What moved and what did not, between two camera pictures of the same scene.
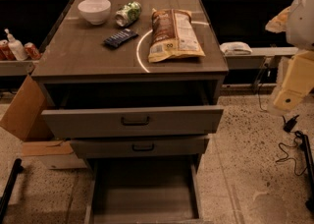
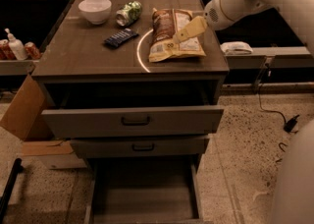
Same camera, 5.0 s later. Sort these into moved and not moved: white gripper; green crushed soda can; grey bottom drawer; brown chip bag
Moved: white gripper
Not moved: grey bottom drawer; green crushed soda can; brown chip bag
